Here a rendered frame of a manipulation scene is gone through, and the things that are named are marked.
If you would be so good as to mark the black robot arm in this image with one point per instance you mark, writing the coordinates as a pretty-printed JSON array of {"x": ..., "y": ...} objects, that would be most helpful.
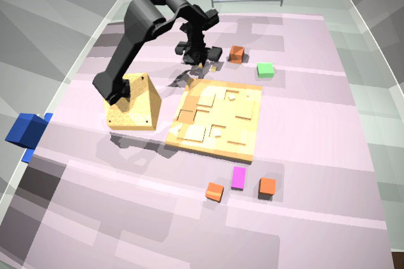
[{"x": 143, "y": 22}]

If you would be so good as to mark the pink rectangular block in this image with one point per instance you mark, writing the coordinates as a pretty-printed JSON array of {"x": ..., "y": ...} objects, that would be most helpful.
[{"x": 238, "y": 177}]

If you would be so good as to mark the light green block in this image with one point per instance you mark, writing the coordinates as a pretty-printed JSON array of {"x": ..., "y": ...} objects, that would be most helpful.
[{"x": 265, "y": 70}]

